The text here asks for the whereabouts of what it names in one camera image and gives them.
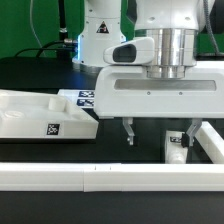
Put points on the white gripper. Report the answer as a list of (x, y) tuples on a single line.
[(129, 91)]

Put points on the white square tabletop part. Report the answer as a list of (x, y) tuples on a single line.
[(28, 115)]

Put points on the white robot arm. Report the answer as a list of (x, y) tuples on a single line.
[(156, 74)]

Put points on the white sheet with tags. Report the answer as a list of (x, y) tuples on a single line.
[(82, 98)]

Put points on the black vertical pole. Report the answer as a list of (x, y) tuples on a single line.
[(63, 33)]

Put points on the white L-shaped obstacle fence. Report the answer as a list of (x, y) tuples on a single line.
[(105, 164)]

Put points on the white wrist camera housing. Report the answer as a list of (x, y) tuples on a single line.
[(140, 51)]

